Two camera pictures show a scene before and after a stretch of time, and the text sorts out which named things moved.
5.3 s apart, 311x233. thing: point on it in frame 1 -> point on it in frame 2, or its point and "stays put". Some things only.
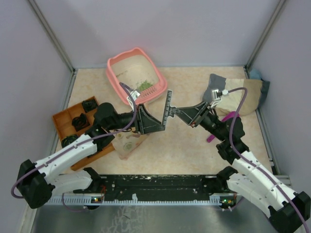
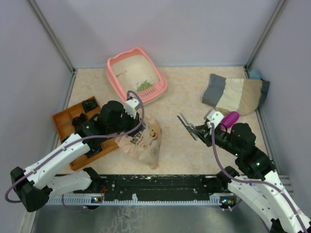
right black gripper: [187, 114] -> [205, 133]
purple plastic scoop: [227, 116] stays put
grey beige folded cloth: [257, 90] stays put
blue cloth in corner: [255, 74] stays put
